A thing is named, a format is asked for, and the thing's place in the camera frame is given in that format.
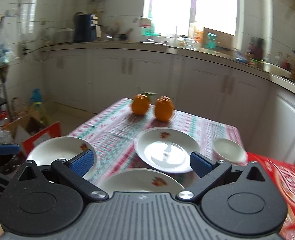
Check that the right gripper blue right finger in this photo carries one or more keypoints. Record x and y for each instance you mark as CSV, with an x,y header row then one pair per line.
x,y
211,174

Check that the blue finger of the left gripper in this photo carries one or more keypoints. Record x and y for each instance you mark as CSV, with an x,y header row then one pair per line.
x,y
9,149

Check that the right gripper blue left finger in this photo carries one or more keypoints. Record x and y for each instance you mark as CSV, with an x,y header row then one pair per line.
x,y
71,172

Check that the white plate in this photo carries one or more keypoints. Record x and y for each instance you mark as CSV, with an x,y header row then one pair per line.
x,y
140,180
166,149
63,148

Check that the white kitchen cabinets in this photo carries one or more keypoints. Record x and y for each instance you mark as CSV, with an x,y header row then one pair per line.
x,y
259,104

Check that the white bowl floral large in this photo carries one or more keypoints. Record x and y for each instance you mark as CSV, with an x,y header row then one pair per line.
x,y
230,151

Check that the red white box floor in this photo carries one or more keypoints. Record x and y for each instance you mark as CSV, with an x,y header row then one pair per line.
x,y
28,142

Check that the patterned handmade tablecloth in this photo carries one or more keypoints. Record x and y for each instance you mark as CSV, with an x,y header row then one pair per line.
x,y
123,141

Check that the knobby orange without leaf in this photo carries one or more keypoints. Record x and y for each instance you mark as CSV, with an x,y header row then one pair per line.
x,y
164,108

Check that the red cardboard box right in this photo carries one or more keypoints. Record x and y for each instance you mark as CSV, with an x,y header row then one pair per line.
x,y
283,175

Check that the orange with green leaf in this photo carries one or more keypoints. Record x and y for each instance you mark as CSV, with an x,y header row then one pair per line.
x,y
141,102

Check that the teal bottle by window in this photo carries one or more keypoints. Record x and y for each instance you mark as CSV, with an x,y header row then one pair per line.
x,y
211,41

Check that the knife block with knives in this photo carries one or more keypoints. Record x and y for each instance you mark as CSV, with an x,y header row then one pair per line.
x,y
257,48

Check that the black coffee machine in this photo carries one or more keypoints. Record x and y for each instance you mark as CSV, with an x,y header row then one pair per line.
x,y
86,27

